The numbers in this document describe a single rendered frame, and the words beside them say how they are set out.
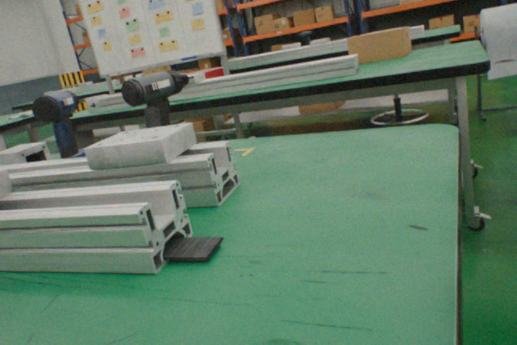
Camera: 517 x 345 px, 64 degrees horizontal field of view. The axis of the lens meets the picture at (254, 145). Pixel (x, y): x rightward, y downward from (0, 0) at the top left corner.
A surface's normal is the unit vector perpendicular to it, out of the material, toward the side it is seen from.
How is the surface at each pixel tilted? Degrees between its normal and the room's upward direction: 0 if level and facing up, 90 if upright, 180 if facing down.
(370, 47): 89
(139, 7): 90
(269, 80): 90
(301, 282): 0
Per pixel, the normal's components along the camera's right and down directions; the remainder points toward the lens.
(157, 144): -0.32, 0.30
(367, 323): -0.19, -0.95
